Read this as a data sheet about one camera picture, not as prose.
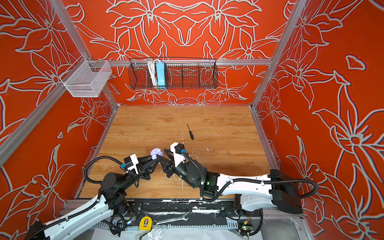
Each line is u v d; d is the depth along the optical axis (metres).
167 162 0.56
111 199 0.57
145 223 0.68
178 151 0.53
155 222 0.69
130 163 0.54
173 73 0.99
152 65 0.88
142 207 0.74
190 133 1.03
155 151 0.62
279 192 0.40
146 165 0.60
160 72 0.90
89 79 0.94
